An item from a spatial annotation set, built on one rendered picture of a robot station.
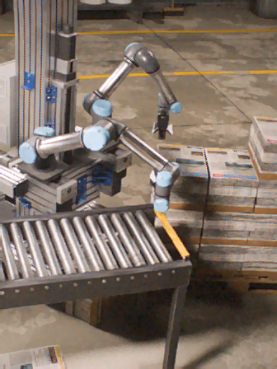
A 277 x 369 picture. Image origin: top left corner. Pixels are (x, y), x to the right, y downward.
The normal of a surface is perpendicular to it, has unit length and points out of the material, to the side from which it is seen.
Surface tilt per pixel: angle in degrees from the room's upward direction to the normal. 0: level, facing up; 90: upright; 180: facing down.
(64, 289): 90
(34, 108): 90
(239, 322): 0
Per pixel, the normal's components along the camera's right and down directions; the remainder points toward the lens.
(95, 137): -0.25, 0.41
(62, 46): -0.60, 0.35
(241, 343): 0.07, -0.87
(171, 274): 0.30, 0.49
